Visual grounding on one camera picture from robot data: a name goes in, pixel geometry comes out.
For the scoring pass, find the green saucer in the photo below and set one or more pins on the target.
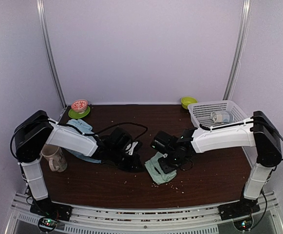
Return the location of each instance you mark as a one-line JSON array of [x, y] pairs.
[[75, 115]]

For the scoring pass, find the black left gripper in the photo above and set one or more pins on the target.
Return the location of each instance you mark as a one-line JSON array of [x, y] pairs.
[[135, 161]]

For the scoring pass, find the right aluminium corner post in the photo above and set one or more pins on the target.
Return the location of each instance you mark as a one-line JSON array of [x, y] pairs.
[[240, 46]]

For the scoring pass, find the aluminium corner post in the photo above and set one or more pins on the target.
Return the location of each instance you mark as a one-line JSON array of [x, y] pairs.
[[240, 46], [49, 53]]

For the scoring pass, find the white perforated plastic basket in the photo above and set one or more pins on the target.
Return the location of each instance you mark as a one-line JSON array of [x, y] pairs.
[[200, 112]]

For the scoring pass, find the beige printed mug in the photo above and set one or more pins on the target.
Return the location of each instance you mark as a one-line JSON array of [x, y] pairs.
[[55, 158]]

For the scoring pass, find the lime green bowl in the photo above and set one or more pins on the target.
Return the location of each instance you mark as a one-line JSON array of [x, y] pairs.
[[186, 101]]

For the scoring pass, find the rolled towel in basket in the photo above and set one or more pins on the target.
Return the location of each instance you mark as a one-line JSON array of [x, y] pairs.
[[222, 117]]

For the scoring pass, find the mint green panda towel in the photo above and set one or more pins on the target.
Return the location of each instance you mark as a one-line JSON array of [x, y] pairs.
[[155, 171]]

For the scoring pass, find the light blue towel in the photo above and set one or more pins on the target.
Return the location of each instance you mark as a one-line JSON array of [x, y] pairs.
[[85, 128]]

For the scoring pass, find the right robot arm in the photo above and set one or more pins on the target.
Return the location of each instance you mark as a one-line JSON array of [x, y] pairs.
[[257, 131]]

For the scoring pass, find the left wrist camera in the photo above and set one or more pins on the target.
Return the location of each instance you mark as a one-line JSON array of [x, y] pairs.
[[133, 147]]

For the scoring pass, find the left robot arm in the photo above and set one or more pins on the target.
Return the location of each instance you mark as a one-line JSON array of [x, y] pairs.
[[113, 144]]

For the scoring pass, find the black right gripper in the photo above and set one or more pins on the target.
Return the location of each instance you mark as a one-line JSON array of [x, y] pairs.
[[166, 169]]

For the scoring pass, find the red patterned small bowl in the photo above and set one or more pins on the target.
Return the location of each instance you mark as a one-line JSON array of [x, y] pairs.
[[80, 105]]

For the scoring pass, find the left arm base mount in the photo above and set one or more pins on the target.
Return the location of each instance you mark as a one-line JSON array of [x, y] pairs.
[[50, 213]]

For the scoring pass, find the front aluminium rail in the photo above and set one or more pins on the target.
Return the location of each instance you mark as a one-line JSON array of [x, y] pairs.
[[204, 219]]

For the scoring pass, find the left aluminium corner post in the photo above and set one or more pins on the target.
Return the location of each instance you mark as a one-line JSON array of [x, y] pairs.
[[49, 53]]

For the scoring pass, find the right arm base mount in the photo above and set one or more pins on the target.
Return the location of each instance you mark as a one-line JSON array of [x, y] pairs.
[[240, 212]]

